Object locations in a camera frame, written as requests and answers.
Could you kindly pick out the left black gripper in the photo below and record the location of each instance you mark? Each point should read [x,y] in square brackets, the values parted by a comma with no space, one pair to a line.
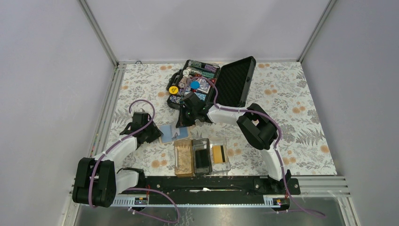
[156,134]

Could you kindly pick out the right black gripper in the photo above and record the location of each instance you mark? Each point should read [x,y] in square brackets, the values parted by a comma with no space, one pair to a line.
[182,121]

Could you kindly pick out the gold magnetic stripe cards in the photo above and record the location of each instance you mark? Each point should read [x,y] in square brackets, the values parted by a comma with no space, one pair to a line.
[218,154]

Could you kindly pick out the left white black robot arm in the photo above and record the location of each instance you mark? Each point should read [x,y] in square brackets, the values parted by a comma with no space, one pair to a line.
[97,182]

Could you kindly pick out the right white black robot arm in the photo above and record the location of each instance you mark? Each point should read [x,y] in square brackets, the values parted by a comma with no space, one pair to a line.
[259,129]

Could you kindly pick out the blue playing card deck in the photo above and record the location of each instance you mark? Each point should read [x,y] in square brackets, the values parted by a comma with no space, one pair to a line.
[204,86]

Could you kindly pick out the smoky black card holder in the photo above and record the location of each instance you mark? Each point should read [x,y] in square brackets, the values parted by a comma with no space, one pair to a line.
[199,144]

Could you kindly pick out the amber transparent card holder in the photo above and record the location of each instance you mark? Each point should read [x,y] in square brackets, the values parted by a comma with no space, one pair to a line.
[183,158]

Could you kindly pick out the black VIP cards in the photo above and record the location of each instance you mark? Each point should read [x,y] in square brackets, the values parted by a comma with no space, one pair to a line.
[201,159]

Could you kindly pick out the clear transparent card holder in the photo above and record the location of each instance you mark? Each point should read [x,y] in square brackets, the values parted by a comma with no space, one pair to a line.
[222,168]

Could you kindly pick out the blue round poker chip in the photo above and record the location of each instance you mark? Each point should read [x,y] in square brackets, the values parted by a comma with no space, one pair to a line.
[194,84]

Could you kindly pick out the yellow round poker chip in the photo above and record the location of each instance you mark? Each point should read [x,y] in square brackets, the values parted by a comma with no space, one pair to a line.
[173,90]

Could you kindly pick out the black poker chip case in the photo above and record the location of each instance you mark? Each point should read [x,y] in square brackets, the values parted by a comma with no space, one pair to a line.
[230,83]

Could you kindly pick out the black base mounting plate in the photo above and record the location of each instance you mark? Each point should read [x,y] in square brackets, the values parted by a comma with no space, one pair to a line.
[214,190]

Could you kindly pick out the floral patterned table mat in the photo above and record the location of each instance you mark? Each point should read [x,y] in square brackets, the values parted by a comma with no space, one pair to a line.
[279,88]

